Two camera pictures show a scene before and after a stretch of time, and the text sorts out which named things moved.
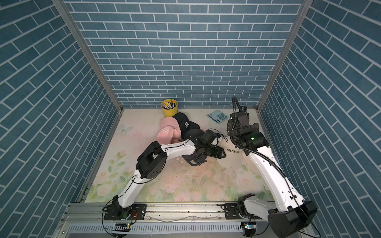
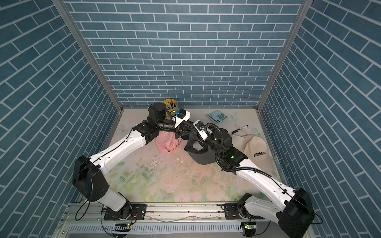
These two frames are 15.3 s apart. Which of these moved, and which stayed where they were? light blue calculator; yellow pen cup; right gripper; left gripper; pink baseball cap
Moved: left gripper; right gripper
Stayed: light blue calculator; pink baseball cap; yellow pen cup
